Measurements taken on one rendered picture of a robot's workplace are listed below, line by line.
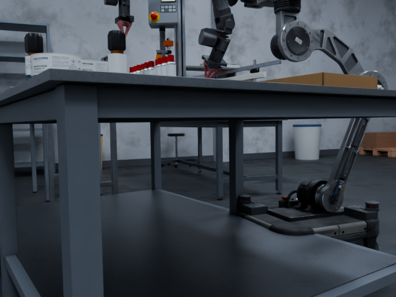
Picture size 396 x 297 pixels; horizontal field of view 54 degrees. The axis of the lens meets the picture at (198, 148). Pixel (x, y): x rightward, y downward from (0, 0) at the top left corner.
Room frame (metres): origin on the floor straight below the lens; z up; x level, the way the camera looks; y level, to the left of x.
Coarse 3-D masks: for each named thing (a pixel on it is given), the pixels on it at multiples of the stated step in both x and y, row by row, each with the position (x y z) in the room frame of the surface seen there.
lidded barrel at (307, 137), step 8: (296, 128) 7.44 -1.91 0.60; (304, 128) 7.33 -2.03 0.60; (312, 128) 7.31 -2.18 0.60; (320, 128) 7.41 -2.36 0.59; (296, 136) 7.46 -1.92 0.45; (304, 136) 7.34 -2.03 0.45; (312, 136) 7.32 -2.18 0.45; (320, 136) 7.44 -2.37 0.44; (296, 144) 7.47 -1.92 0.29; (304, 144) 7.35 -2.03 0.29; (312, 144) 7.33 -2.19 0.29; (296, 152) 7.49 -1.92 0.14; (304, 152) 7.36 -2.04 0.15; (312, 152) 7.34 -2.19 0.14
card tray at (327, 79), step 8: (320, 72) 1.06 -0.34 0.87; (328, 72) 1.07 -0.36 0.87; (272, 80) 1.21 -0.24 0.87; (280, 80) 1.19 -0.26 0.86; (288, 80) 1.16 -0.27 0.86; (296, 80) 1.13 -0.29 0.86; (304, 80) 1.11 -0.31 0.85; (312, 80) 1.08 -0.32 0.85; (320, 80) 1.06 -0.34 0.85; (328, 80) 1.07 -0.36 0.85; (336, 80) 1.09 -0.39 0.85; (344, 80) 1.11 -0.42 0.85; (352, 80) 1.13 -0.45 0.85; (360, 80) 1.15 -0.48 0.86; (368, 80) 1.17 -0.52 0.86; (376, 80) 1.20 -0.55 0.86; (376, 88) 1.20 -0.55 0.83
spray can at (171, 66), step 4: (168, 56) 1.98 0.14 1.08; (172, 56) 1.98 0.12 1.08; (168, 60) 1.98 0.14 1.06; (172, 60) 1.98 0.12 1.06; (168, 64) 1.97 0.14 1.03; (172, 64) 1.97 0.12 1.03; (168, 68) 1.97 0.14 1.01; (172, 68) 1.97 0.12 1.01; (168, 72) 1.97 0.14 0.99; (172, 72) 1.97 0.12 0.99
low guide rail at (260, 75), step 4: (256, 72) 1.40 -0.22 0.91; (260, 72) 1.38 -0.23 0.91; (264, 72) 1.37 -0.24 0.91; (236, 76) 1.49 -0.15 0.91; (240, 76) 1.47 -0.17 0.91; (244, 76) 1.46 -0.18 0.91; (248, 76) 1.44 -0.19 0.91; (252, 76) 1.42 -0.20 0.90; (256, 76) 1.40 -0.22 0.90; (260, 76) 1.38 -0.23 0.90; (264, 76) 1.37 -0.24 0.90; (244, 80) 1.47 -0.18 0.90
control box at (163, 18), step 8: (152, 0) 2.17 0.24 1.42; (160, 0) 2.17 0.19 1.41; (176, 0) 2.17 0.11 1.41; (152, 8) 2.17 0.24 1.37; (176, 8) 2.17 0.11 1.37; (160, 16) 2.17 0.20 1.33; (168, 16) 2.17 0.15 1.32; (176, 16) 2.17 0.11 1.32; (152, 24) 2.18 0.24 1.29; (160, 24) 2.18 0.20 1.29; (168, 24) 2.18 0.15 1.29; (176, 24) 2.18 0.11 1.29
